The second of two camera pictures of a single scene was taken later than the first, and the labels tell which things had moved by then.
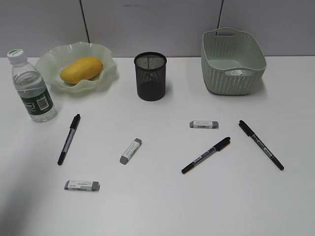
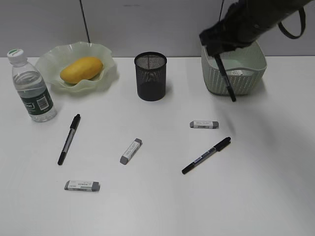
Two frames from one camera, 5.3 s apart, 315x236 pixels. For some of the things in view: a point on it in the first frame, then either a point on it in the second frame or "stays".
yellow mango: x=84 y=68 stays
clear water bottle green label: x=32 y=85 stays
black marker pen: x=73 y=126 stays
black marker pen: x=248 y=132 -> x=218 y=61
